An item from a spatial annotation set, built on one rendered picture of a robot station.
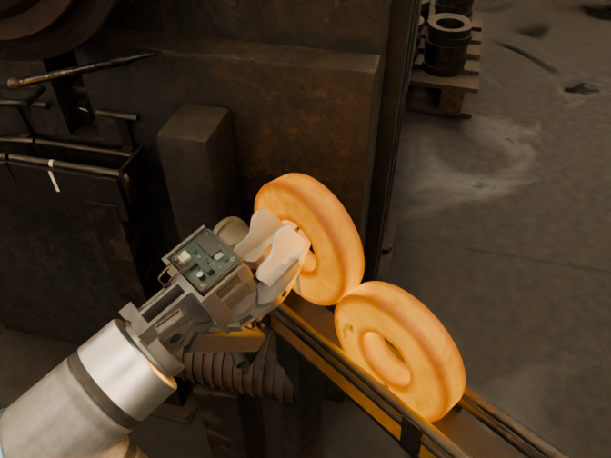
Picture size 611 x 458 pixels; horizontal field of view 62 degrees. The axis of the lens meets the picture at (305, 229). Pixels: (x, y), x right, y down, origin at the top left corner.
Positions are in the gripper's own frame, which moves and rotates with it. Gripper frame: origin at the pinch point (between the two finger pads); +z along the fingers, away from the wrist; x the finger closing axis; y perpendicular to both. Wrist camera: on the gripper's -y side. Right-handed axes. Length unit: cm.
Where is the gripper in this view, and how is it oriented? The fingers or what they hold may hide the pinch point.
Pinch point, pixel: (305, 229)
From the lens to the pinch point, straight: 55.8
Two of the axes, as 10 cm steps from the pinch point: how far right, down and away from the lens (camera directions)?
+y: -2.1, -5.8, -7.9
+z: 7.2, -6.4, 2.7
